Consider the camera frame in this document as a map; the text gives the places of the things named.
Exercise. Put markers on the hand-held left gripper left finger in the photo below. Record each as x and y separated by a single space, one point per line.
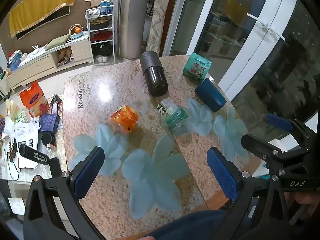
88 173

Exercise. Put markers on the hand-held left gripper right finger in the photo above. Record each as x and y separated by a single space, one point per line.
223 177

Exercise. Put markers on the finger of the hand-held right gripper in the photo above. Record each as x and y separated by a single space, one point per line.
260 147
278 122

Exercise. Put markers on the black ribbed cup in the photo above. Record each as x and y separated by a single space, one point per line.
153 73

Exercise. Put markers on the dark blue cup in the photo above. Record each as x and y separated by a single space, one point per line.
210 95

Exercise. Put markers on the person's right hand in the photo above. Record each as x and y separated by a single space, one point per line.
308 203

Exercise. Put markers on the black round container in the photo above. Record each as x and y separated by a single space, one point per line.
48 139

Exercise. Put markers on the black lighter box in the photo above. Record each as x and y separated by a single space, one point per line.
33 155

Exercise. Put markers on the dark blue box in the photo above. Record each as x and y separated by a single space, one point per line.
48 123

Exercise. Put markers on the white printed paper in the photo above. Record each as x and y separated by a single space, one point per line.
25 135

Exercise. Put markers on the clear bottle with green label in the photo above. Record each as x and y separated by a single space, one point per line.
175 117

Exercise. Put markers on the orange snack bag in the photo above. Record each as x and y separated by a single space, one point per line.
33 100

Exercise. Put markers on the green tissue pack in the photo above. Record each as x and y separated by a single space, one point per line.
196 67

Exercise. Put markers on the white shoes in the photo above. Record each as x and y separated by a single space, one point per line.
102 59

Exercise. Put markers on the cream low cabinet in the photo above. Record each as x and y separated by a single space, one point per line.
37 66

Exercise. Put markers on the blue basket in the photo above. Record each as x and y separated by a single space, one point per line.
14 62

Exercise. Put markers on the green cushion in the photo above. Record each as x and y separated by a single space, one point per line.
58 42

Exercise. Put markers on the white metal rack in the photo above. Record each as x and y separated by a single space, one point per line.
88 37

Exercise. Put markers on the fruit bowl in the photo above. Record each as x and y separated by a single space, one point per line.
75 32

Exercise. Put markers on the patterned curtain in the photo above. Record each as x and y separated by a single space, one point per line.
158 17

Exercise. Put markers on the tall standing air conditioner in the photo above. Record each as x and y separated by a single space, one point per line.
135 17

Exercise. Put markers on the blue and white box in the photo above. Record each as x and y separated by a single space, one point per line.
106 8

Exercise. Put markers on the yellow cloth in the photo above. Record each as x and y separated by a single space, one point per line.
40 5

